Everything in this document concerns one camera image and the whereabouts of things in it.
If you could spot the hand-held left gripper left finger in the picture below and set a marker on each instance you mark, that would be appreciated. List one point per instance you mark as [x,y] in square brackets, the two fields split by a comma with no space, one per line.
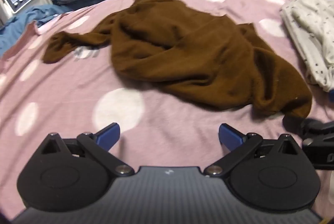
[108,135]

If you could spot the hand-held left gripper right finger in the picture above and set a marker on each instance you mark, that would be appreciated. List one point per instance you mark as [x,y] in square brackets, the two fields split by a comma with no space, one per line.
[229,136]

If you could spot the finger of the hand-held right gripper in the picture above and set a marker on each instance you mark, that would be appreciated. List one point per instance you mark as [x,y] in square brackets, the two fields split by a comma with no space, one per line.
[296,123]

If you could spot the brown sweater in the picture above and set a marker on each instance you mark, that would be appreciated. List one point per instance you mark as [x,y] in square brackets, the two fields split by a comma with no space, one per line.
[182,57]

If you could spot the white patterned clothes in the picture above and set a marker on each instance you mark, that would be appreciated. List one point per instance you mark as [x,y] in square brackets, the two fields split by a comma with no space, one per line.
[310,31]

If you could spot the pink polka-dot bedsheet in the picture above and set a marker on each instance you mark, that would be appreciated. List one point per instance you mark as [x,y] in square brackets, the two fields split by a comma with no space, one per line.
[65,98]

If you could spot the blue quilt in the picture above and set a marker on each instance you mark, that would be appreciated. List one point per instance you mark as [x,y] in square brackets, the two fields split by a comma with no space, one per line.
[23,20]

